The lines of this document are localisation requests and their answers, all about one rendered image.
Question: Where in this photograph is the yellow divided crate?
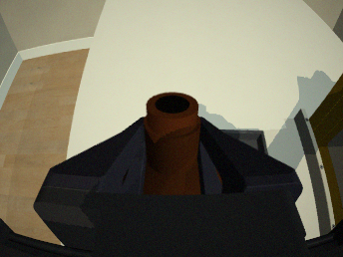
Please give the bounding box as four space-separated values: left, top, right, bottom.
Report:
309 74 343 226

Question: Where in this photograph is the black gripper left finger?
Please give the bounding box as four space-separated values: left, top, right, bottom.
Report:
41 117 147 194

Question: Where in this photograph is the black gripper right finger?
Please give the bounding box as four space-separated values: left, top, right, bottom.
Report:
197 117 303 202

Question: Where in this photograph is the brown glass bottle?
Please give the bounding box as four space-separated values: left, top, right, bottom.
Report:
143 92 201 194

